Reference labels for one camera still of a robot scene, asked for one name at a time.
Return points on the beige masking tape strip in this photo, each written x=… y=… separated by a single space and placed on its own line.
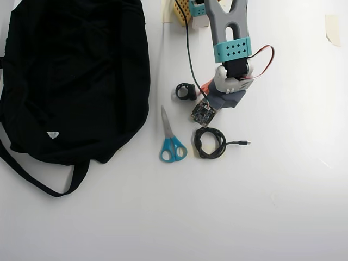
x=166 y=13

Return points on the black fabric bag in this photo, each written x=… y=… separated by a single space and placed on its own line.
x=76 y=81

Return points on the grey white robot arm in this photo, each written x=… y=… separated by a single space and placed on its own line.
x=225 y=16

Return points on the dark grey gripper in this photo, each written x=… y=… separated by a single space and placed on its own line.
x=233 y=100

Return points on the camera circuit board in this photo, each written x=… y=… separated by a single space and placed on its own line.
x=204 y=112

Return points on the beige masking tape piece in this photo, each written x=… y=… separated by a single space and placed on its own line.
x=333 y=30

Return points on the yellow perforated robot base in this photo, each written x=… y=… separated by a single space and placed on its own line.
x=180 y=13

